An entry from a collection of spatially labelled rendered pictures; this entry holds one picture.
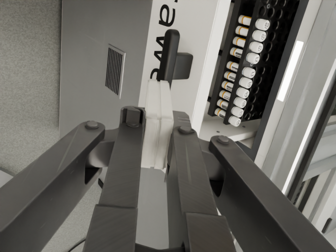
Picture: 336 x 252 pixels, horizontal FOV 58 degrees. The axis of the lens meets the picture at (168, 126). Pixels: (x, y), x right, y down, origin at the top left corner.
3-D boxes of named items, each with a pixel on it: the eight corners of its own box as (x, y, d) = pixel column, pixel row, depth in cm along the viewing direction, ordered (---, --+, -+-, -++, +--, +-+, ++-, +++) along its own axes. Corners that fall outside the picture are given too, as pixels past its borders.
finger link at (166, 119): (159, 118, 15) (174, 120, 15) (158, 79, 21) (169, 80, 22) (151, 169, 16) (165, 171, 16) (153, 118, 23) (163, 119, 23)
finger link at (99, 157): (138, 174, 14) (74, 167, 14) (143, 128, 19) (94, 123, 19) (142, 147, 14) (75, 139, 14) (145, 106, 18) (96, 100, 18)
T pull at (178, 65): (153, 97, 33) (160, 102, 32) (164, 27, 30) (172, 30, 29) (178, 95, 35) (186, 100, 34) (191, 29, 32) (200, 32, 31)
